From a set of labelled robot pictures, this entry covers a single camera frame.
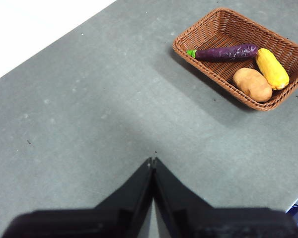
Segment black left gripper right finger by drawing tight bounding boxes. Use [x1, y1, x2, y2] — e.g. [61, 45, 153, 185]
[153, 157, 215, 220]

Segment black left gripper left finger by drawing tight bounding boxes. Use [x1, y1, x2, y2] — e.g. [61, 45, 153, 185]
[94, 157, 154, 224]

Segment brown potato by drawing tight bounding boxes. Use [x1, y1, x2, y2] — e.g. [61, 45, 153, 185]
[232, 68, 273, 103]

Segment purple eggplant with green stem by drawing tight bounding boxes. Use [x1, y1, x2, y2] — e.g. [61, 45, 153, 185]
[186, 44, 259, 62]

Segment yellow corn cob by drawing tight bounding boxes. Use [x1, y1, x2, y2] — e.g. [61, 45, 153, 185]
[255, 48, 290, 90]

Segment brown woven wicker basket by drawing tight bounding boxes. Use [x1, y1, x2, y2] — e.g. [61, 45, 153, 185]
[172, 7, 298, 112]

